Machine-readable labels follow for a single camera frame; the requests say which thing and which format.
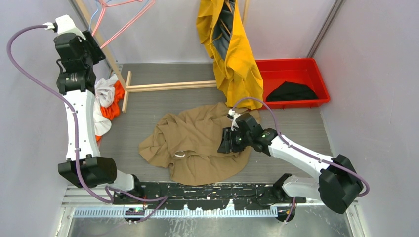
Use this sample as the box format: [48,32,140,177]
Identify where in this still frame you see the aluminium rail frame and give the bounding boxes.
[55,182,368,237]

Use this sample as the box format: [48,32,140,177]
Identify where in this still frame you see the blue wire hanger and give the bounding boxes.
[88,0,102,31]

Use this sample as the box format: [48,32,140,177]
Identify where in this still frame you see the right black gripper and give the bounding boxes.
[218,126,252,154]

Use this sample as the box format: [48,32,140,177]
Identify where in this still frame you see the red plastic bin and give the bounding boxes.
[256,58,331,109]

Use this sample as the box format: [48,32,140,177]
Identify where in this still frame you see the tan brown garment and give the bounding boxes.
[139,102,252,186]

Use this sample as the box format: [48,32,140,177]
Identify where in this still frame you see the black garment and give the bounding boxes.
[266,81,319,102]

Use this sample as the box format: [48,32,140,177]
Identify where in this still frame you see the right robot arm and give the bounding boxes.
[217,110,369,214]

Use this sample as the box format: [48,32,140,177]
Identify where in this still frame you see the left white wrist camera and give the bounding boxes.
[43,14,86,40]

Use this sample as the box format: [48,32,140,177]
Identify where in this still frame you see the white cloth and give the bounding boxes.
[93,74,118,140]

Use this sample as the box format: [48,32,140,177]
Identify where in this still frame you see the purple cable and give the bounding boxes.
[230,96,371,224]
[6,24,168,224]

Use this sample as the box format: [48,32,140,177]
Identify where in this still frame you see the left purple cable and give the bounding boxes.
[6,24,168,224]

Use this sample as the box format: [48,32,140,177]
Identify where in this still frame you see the wooden clothes rack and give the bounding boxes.
[70,0,250,113]

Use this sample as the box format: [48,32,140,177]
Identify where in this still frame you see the yellow pleated skirt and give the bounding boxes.
[196,0,263,110]

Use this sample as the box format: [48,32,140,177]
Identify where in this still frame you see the orange cloth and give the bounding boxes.
[96,80,125,142]

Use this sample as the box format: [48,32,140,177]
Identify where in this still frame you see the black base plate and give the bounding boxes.
[115,182,292,211]

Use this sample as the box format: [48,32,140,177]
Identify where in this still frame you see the pink wire hanger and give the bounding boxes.
[90,0,156,49]

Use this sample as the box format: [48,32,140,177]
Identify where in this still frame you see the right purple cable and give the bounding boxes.
[230,96,371,224]

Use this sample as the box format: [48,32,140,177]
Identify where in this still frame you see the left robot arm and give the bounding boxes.
[54,31,144,204]

